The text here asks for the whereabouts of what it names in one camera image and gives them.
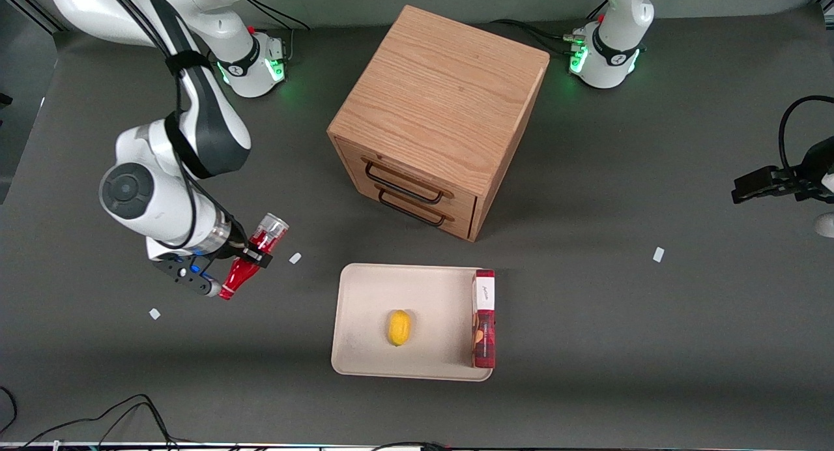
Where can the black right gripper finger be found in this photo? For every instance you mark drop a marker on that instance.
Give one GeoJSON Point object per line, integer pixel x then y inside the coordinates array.
{"type": "Point", "coordinates": [259, 258]}

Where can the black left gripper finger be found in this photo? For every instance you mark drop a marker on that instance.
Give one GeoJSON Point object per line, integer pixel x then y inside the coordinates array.
{"type": "Point", "coordinates": [756, 191]}
{"type": "Point", "coordinates": [759, 174]}

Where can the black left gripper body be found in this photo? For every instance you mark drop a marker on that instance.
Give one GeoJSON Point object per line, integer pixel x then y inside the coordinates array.
{"type": "Point", "coordinates": [803, 175]}

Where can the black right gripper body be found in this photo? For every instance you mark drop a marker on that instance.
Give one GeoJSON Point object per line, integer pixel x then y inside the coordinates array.
{"type": "Point", "coordinates": [236, 247]}

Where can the red coke bottle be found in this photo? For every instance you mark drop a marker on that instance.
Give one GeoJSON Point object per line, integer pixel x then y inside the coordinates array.
{"type": "Point", "coordinates": [242, 275]}

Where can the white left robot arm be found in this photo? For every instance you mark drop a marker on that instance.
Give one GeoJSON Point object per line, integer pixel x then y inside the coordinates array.
{"type": "Point", "coordinates": [616, 47]}

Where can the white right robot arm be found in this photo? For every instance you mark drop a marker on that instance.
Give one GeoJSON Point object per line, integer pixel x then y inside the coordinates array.
{"type": "Point", "coordinates": [163, 177]}

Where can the beige plastic tray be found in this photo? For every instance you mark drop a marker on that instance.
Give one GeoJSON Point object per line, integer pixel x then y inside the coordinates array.
{"type": "Point", "coordinates": [430, 307]}

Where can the yellow lemon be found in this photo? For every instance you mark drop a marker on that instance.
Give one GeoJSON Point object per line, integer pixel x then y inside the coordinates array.
{"type": "Point", "coordinates": [399, 328]}

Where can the red cookie box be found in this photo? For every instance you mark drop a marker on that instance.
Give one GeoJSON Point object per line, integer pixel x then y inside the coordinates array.
{"type": "Point", "coordinates": [484, 320]}

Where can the wooden drawer cabinet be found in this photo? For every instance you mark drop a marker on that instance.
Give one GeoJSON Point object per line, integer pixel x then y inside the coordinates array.
{"type": "Point", "coordinates": [443, 92]}

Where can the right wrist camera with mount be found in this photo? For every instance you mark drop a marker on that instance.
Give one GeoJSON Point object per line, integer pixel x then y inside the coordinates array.
{"type": "Point", "coordinates": [182, 272]}

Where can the aluminium frame rail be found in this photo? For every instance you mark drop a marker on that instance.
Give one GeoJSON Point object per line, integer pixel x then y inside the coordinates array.
{"type": "Point", "coordinates": [32, 14]}

